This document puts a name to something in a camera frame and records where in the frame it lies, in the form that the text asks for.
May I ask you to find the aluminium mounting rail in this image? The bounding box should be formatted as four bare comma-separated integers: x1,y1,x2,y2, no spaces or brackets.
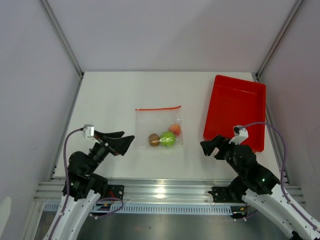
33,178,306,207

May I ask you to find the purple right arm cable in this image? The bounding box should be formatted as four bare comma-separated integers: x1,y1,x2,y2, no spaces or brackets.
239,121,320,232

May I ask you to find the clear zip top bag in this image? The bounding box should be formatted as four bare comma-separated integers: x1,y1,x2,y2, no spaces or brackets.
135,105,183,150

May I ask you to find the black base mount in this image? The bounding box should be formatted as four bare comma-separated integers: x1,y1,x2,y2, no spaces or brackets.
100,184,125,200
207,186,248,203

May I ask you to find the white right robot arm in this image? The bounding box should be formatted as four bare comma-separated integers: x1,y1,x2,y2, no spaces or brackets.
200,135,320,240

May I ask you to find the peach fruit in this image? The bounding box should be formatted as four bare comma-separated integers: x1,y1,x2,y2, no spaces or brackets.
168,123,182,136

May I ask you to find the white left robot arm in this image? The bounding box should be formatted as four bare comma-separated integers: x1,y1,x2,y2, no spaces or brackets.
44,124,135,240

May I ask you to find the brown kiwi fruit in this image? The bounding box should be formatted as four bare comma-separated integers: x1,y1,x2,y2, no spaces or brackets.
148,133,160,147

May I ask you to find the green apple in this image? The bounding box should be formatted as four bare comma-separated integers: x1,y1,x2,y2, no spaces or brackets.
159,131,176,147

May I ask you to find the white slotted cable duct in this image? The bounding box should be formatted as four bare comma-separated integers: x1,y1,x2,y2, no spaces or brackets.
43,203,233,216

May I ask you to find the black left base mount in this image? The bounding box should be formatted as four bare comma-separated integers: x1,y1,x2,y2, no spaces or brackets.
100,184,125,200

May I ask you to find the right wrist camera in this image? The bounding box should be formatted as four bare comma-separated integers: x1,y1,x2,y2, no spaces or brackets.
229,125,249,145

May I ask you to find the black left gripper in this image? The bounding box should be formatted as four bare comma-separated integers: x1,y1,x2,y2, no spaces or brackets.
85,130,135,175

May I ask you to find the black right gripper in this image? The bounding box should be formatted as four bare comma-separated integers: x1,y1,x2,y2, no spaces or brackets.
199,134,244,177

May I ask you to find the red plastic tray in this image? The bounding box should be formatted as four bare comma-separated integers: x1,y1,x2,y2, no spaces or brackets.
203,75,267,141

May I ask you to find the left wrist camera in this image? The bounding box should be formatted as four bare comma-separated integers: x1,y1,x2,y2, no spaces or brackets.
82,124,96,141

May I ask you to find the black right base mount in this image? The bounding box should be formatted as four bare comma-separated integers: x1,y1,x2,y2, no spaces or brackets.
207,186,248,203

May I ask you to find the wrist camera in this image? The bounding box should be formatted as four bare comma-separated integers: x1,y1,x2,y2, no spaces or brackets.
82,124,96,141
229,125,249,145

